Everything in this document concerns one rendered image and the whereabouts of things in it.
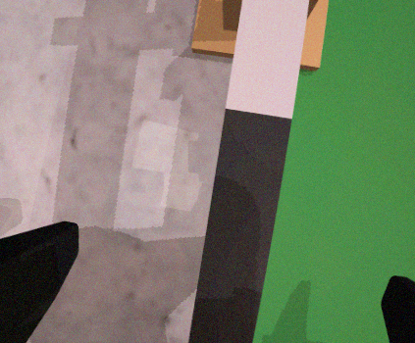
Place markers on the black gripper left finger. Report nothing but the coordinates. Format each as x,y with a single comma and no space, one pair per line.
33,267

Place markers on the green flat mat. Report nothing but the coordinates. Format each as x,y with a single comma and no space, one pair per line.
346,216

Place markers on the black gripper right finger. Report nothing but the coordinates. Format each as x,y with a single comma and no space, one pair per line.
398,304

